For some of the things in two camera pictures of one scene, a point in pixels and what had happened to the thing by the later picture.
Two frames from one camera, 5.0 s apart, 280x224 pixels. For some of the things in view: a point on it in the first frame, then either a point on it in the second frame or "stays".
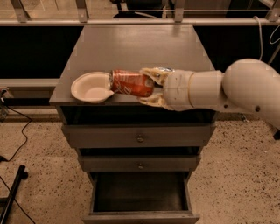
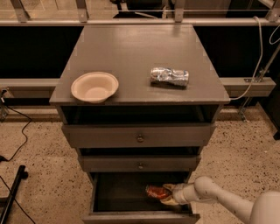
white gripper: x=176 y=89 → x=179 y=192
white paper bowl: x=92 y=87 stays
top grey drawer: x=139 y=136 stays
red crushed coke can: x=132 y=83 → x=157 y=192
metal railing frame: x=22 y=18 stays
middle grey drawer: x=140 y=163 stays
